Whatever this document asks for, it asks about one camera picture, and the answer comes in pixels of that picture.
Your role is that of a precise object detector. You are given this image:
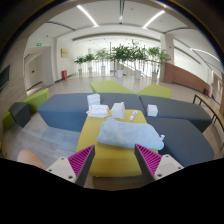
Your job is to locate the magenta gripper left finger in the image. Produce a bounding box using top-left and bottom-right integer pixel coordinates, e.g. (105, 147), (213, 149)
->
(47, 145), (95, 187)

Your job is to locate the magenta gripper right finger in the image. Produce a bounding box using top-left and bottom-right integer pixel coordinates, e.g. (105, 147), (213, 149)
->
(134, 144), (183, 181)

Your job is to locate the light blue towel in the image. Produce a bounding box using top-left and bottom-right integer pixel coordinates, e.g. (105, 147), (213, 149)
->
(97, 118), (164, 150)

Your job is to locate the blue-grey near right sofa block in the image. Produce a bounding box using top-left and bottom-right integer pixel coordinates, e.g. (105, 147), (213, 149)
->
(146, 117), (214, 167)

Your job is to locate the blue-grey sofa block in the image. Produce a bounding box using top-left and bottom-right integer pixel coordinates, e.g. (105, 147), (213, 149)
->
(140, 95), (212, 132)
(38, 93), (145, 132)
(146, 117), (214, 167)

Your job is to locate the blue-grey left sofa block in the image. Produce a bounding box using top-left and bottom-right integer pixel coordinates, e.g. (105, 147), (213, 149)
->
(38, 93), (145, 132)

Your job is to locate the small white box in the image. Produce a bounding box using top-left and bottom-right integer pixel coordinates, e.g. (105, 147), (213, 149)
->
(147, 104), (158, 117)

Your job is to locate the blue-grey right sofa block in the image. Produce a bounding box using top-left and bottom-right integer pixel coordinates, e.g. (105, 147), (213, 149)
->
(140, 95), (212, 132)

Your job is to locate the crumpled white cloth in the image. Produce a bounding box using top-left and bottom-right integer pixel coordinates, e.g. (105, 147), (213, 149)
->
(87, 105), (109, 118)

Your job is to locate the white tissue box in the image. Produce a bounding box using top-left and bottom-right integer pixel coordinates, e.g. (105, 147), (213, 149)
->
(111, 102), (125, 119)

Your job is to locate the stack of white towels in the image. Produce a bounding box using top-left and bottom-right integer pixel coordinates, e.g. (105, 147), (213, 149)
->
(87, 94), (100, 106)

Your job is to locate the green right far ottoman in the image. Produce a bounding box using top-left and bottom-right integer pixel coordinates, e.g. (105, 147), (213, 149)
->
(137, 84), (172, 98)

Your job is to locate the green ottoman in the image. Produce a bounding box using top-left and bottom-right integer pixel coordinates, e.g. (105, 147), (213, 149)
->
(90, 80), (133, 94)
(137, 84), (172, 98)

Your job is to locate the wooden bench right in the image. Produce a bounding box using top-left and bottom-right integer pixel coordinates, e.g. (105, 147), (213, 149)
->
(193, 94), (224, 131)

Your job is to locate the dark grey cube stool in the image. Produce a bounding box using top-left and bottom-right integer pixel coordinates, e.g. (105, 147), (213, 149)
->
(9, 102), (30, 127)

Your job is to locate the green left bench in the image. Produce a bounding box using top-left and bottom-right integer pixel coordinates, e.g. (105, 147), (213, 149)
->
(2, 87), (50, 131)

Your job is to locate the red fire extinguisher box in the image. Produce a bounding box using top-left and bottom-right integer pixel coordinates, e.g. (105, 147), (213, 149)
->
(61, 70), (67, 80)

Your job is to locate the potted plant left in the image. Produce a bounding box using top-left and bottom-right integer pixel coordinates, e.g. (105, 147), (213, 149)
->
(74, 56), (86, 75)

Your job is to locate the potted plant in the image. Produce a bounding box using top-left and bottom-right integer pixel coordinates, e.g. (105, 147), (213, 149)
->
(147, 47), (169, 81)
(74, 56), (86, 75)
(111, 45), (130, 78)

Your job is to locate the potted plant right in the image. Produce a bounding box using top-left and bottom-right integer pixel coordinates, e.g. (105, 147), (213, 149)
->
(147, 47), (169, 81)

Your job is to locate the potted plant centre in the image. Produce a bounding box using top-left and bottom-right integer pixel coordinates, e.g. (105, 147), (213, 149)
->
(111, 45), (130, 78)

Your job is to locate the yellow wall picture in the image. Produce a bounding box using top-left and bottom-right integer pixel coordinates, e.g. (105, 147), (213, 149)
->
(61, 48), (68, 58)

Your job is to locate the wall-mounted black screen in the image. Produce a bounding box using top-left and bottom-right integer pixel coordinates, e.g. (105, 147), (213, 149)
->
(0, 66), (10, 91)

